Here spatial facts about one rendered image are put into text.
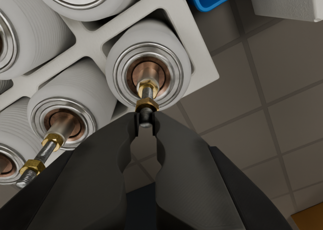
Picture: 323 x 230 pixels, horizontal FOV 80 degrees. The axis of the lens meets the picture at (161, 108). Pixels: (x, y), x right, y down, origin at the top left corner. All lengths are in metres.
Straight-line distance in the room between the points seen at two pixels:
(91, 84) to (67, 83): 0.03
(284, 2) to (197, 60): 0.17
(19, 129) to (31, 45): 0.13
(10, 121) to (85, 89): 0.13
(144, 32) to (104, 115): 0.11
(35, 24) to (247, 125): 0.53
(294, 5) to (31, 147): 0.42
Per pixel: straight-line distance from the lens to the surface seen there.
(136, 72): 0.21
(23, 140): 0.32
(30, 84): 0.34
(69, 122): 0.25
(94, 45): 0.29
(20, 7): 0.25
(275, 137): 0.67
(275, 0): 0.41
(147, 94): 0.16
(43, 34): 0.26
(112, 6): 0.21
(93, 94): 0.25
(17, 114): 0.35
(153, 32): 0.21
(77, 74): 0.28
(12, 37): 0.24
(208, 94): 0.52
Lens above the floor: 0.45
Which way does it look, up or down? 61 degrees down
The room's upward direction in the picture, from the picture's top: 175 degrees clockwise
